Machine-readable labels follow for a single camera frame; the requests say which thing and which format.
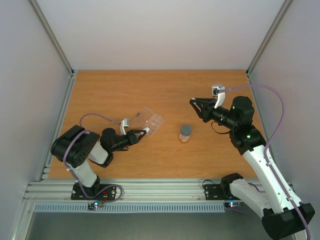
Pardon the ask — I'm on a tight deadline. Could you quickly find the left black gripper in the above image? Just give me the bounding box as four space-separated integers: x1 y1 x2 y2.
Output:
110 129 147 153

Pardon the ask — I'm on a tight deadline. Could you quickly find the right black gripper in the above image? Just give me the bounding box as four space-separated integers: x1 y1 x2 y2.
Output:
189 97 238 130

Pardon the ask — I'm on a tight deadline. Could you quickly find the clear plastic pill organizer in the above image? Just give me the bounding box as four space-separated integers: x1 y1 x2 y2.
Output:
131 106 164 136

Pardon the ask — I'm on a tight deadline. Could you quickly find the orange pill bottle grey cap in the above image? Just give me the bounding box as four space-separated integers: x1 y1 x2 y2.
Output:
179 124 192 143

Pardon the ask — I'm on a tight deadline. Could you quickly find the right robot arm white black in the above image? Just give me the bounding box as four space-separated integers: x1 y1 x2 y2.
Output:
189 96 315 240

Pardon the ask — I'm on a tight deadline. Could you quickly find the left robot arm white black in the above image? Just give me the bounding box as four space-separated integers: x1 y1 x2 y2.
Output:
50 125 150 202

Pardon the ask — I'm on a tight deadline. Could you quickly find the left small circuit board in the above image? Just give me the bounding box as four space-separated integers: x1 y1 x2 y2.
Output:
87 201 104 211

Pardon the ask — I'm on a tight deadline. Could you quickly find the small circuit board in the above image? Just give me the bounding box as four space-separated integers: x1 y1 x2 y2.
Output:
224 201 244 209
87 201 104 211

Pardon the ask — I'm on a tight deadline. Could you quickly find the right small circuit board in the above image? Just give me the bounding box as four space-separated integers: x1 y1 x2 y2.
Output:
224 201 244 209

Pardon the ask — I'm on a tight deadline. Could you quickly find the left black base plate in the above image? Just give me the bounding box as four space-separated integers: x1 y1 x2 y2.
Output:
70 182 118 201

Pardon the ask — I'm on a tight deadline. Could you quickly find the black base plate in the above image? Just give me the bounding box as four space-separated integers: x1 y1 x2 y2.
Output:
70 182 118 201
202 184 240 201

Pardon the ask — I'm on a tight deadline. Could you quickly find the grey slotted cable duct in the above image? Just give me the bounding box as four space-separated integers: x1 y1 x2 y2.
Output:
33 202 225 214

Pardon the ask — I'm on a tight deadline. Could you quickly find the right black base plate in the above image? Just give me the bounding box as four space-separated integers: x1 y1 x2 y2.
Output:
202 184 240 201

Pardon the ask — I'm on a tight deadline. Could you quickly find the aluminium front frame rail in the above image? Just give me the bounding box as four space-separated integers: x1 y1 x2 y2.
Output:
23 178 206 203

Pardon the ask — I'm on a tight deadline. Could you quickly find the right aluminium corner post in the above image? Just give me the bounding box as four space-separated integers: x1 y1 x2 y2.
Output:
246 0 293 78

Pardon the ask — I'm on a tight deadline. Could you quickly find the aluminium corner post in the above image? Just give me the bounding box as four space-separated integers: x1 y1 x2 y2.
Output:
28 0 74 76
246 0 293 78

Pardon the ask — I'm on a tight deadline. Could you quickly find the left aluminium corner post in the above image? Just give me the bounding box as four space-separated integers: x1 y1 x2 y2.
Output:
28 0 74 76

